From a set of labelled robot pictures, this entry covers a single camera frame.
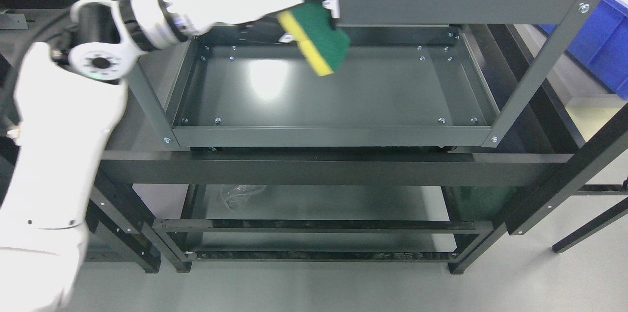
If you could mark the clear plastic bag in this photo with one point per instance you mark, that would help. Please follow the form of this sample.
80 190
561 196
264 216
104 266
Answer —
235 196

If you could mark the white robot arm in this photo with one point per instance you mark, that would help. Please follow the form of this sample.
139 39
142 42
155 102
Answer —
68 109

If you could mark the green yellow sponge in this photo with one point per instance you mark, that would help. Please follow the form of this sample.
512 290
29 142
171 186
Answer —
323 44

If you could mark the blue plastic bin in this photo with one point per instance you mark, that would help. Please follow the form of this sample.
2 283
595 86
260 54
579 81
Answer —
601 45

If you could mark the grey metal shelf cart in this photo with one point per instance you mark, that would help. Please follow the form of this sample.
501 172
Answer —
414 76

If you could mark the black metal rack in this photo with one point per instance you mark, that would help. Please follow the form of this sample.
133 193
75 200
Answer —
349 204

